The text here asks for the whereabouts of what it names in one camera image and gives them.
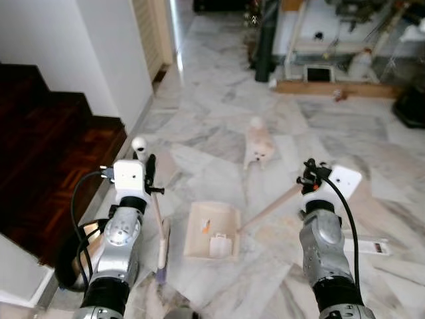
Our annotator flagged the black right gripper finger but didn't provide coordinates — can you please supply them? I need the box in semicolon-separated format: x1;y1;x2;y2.
297;158;317;187

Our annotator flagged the wooden broom with purple bristles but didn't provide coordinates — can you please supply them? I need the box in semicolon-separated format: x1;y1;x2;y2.
131;138;172;283

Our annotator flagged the beige dustpan with wooden handle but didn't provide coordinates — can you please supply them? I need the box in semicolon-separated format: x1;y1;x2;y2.
184;185;304;261

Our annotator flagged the small fluffy cream dog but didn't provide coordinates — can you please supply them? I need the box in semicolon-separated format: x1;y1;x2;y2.
242;116;276;172

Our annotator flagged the long wooden plank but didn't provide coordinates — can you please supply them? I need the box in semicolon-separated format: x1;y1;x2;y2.
276;80;406;100

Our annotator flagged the long white box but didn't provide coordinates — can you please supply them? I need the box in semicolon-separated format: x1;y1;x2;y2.
342;238;392;257

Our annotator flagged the small white box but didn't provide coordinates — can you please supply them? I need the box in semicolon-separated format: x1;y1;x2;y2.
209;233;233;259

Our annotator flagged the white framed black tablet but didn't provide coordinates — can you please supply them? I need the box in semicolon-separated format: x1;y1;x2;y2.
304;64;333;84

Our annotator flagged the dark wooden staircase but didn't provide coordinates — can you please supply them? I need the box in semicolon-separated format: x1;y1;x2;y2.
0;63;127;266

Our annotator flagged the white plastic jug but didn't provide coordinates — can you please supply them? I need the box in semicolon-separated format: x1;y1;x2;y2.
349;50;373;82

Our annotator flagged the black round appliance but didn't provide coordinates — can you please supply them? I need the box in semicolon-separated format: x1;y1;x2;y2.
392;86;425;128

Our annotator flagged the black rolled mat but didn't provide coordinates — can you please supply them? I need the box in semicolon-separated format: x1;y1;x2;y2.
256;0;280;84

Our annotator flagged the light wooden slatted door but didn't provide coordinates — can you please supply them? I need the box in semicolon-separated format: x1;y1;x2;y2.
133;0;175;80

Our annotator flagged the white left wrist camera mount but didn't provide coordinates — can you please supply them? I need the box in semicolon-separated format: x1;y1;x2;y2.
113;159;147;200

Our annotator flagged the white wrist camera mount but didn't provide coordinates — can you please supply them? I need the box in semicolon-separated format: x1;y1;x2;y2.
325;165;363;198
113;159;147;200

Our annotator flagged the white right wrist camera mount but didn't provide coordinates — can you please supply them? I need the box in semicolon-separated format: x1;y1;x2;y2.
325;165;363;198

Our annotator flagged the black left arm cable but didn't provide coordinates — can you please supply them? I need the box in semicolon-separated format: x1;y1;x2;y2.
70;169;119;273

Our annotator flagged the white frame rack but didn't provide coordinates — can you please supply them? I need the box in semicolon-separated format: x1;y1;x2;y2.
286;0;425;84

